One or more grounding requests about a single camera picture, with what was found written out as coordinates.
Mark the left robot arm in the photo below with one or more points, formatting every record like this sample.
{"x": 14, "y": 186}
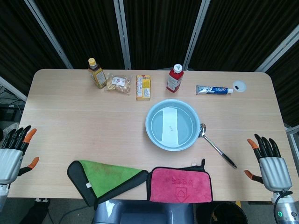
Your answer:
{"x": 2, "y": 194}

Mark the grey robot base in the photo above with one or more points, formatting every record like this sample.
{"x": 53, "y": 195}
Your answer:
{"x": 140, "y": 212}

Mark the pink cloth black border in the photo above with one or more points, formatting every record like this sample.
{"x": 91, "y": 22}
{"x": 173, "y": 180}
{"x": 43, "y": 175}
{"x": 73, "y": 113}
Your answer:
{"x": 180, "y": 184}

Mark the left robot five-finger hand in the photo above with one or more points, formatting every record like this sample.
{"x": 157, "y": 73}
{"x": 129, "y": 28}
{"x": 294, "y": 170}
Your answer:
{"x": 10, "y": 163}

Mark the black trash bin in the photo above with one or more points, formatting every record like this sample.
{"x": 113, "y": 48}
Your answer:
{"x": 227, "y": 213}

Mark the grey partition frame post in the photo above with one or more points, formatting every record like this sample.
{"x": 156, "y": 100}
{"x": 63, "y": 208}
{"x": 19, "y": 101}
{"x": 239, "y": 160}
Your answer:
{"x": 47, "y": 32}
{"x": 12, "y": 88}
{"x": 278, "y": 51}
{"x": 196, "y": 35}
{"x": 122, "y": 32}

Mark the light blue basin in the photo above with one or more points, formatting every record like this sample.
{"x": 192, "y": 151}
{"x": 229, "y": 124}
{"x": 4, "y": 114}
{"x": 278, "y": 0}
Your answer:
{"x": 155, "y": 121}

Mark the yellow cardboard box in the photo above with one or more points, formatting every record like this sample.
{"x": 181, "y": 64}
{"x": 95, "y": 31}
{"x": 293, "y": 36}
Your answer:
{"x": 143, "y": 87}

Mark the green cloth black border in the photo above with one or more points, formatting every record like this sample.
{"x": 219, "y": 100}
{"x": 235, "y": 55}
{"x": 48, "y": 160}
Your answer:
{"x": 102, "y": 177}

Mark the white paper towel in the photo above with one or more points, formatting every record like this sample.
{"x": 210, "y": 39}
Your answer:
{"x": 170, "y": 126}

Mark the metal spoon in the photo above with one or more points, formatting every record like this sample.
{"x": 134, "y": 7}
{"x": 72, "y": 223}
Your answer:
{"x": 202, "y": 129}

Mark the yellow-capped amber bottle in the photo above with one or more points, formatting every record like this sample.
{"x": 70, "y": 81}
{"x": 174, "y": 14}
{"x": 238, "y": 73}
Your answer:
{"x": 98, "y": 75}

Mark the blue white toothpaste tube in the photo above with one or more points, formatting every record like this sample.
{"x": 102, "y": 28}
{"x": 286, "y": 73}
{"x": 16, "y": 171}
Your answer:
{"x": 212, "y": 89}

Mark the red bottle white cap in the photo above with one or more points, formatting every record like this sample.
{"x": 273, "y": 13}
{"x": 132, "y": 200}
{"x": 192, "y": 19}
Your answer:
{"x": 174, "y": 80}

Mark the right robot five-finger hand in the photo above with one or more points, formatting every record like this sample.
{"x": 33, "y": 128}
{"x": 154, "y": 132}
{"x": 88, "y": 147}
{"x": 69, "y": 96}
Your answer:
{"x": 274, "y": 172}

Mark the clear snack bag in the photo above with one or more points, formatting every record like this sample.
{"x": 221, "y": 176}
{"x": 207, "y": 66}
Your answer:
{"x": 118, "y": 84}

